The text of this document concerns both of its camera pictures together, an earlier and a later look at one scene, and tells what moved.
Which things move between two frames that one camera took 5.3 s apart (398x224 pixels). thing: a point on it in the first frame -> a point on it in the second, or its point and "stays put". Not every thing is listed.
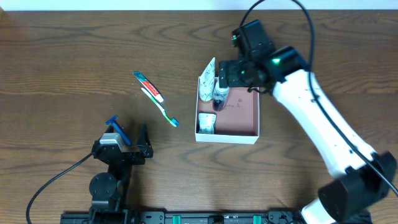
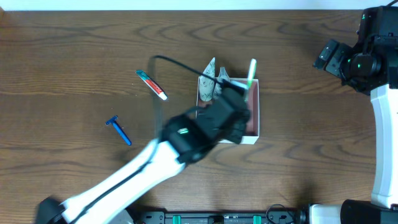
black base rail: x=200 y=217 stays put
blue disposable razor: x=113 y=121 stays put
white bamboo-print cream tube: x=207 y=83 stays put
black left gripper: x=130 y=155 -> x=236 y=116
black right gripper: x=224 y=73 -> x=327 y=57
